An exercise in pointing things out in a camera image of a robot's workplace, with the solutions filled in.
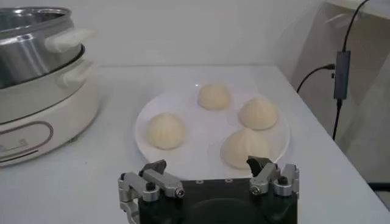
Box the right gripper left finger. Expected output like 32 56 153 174
118 159 186 224

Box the thin black cable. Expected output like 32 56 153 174
297 63 336 94
341 0 371 52
331 99 344 141

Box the white round plate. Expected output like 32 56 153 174
134 86 291 180

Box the cream electric cooker base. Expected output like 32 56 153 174
0 45 100 167

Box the black usb hub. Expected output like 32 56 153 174
333 51 351 100

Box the stainless steel steamer basket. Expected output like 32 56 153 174
0 6 97 89

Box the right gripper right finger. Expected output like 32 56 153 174
246 155 300 198

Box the white steamed baozi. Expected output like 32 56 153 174
238 96 279 131
219 127 271 170
197 82 232 111
146 111 186 150

